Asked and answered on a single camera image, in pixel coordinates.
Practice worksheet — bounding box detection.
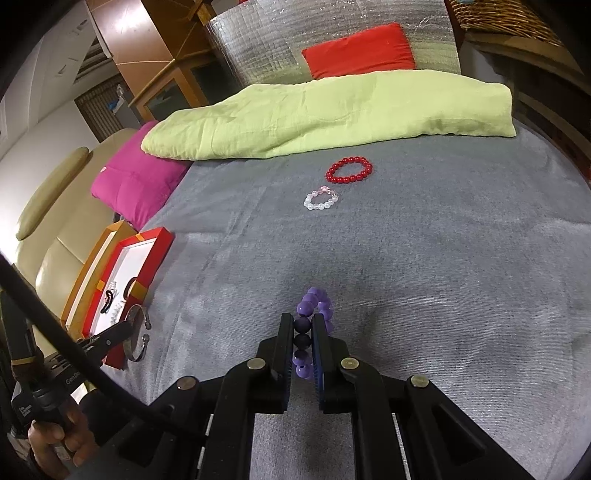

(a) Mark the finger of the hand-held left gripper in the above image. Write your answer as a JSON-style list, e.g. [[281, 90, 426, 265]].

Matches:
[[76, 319, 134, 360]]

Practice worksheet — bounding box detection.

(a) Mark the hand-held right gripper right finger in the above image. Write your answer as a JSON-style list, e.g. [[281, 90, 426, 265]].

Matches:
[[311, 313, 536, 480]]

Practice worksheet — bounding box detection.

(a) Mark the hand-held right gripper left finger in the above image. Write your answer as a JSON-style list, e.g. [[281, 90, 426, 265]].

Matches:
[[69, 313, 296, 480]]

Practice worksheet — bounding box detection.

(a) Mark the silver bangle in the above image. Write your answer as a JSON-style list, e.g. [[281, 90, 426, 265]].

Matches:
[[121, 304, 153, 362]]

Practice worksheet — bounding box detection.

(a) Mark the purple bead bracelet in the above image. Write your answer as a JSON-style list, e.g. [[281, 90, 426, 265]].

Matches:
[[292, 286, 335, 380]]

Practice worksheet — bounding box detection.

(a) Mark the red jewelry box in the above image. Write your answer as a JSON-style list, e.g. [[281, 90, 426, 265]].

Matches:
[[65, 226, 175, 370]]

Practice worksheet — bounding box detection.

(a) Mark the person's left hand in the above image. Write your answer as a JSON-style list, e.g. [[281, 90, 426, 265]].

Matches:
[[28, 399, 100, 480]]

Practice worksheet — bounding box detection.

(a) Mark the orange box lid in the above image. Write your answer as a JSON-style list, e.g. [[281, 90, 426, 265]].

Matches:
[[60, 220, 139, 324]]

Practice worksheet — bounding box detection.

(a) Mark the beige sofa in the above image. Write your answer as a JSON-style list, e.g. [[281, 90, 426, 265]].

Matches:
[[0, 127, 139, 319]]

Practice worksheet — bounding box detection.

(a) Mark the pink pillow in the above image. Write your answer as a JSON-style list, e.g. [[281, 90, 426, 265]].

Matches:
[[91, 121, 190, 232]]

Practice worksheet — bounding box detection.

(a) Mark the light green blanket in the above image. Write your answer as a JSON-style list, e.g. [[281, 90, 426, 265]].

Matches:
[[141, 74, 517, 161]]

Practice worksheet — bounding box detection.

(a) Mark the wooden cabinet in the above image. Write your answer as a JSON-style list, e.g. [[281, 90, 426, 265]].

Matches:
[[85, 0, 241, 123]]

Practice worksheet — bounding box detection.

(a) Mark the small red pillow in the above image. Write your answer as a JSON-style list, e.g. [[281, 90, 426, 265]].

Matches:
[[301, 23, 416, 80]]

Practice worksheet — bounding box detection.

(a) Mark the wooden side table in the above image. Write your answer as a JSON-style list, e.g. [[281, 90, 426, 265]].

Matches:
[[462, 28, 591, 185]]

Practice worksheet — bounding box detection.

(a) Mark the wicker basket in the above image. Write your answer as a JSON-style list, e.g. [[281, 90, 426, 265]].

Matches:
[[445, 0, 566, 47]]

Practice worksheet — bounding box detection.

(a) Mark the black cable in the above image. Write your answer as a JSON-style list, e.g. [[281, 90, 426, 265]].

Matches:
[[0, 253, 206, 441]]

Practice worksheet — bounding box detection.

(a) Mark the clear white bead bracelet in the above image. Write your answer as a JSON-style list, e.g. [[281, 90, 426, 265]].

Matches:
[[303, 185, 340, 213]]

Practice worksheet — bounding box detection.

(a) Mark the red bead bracelet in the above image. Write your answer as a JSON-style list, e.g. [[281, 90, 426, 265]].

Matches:
[[325, 157, 374, 184]]

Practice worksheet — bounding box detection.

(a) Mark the louvred wall vent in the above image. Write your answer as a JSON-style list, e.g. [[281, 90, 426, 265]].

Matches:
[[74, 39, 114, 81]]

